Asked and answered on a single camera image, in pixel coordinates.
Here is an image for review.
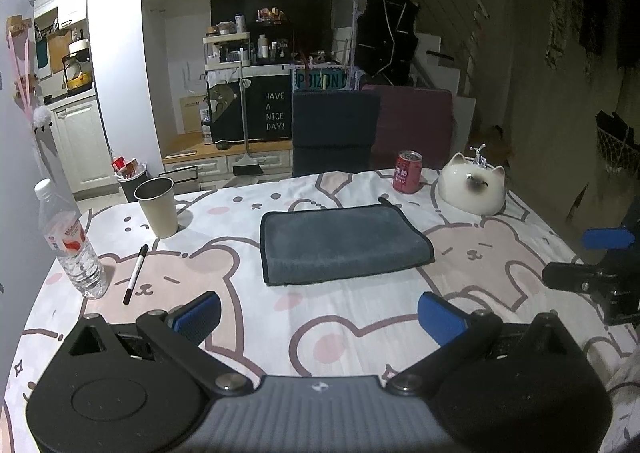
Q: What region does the bear print tablecloth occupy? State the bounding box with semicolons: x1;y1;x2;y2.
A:
2;168;640;453

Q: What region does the white low drawer cabinet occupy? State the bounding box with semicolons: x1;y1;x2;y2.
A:
162;150;293;178

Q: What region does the brown paper bag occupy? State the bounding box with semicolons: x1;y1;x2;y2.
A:
179;94;212;136

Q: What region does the black jacket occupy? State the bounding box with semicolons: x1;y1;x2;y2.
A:
356;0;420;86

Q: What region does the white plush toy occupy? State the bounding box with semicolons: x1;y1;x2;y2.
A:
30;105;54;134

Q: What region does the red drink can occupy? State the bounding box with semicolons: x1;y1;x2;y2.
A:
392;150;424;195

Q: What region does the black marker pen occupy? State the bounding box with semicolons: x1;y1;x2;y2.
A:
122;244;149;306

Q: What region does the broom with dustpan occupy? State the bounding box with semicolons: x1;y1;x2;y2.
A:
233;62;264;178

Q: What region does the dark blue chair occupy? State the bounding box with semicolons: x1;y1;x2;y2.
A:
291;89;382;178

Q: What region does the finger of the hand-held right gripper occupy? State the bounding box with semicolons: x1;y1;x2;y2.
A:
542;261;610;295
582;227;637;250

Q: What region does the beige paper cup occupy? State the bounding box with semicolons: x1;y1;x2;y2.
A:
134;177;180;239

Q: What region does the maroon chair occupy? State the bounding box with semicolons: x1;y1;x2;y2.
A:
361;85;455;171

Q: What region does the grey towel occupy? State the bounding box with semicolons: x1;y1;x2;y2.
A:
260;198;435;287

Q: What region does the white cat-shaped ceramic bowl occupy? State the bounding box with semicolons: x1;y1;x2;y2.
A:
438;152;506;216

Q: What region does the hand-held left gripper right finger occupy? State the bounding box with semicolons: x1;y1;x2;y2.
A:
384;291;589;397

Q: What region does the black curtain with white lettering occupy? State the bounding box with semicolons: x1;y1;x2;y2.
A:
206;74;293;144

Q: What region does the white storage shelf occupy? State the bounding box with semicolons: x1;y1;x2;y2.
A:
202;31;253;74

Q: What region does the hanging mesh basket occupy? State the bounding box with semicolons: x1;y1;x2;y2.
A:
595;110;640;174

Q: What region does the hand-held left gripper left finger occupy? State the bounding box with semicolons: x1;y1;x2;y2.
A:
67;291;254;397

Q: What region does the yellow cooking pot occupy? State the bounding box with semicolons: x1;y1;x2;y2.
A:
65;70;94;92

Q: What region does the clear plastic water bottle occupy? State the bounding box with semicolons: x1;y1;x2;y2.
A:
34;179;110;300

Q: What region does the teal storage box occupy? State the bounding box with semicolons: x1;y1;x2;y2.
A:
291;68;349;92

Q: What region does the black trash bin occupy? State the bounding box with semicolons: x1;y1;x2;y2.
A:
114;164;152;204

